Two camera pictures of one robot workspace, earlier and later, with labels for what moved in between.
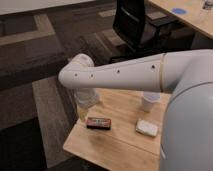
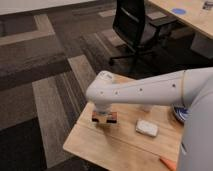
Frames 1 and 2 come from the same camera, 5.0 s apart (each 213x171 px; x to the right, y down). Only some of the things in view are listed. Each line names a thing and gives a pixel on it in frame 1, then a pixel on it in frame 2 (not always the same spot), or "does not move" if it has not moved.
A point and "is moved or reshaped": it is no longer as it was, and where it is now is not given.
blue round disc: [178, 11] does not move
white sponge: [146, 128] does not move
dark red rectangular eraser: [98, 123] is moved or reshaped
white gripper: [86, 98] → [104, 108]
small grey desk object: [208, 5] does not move
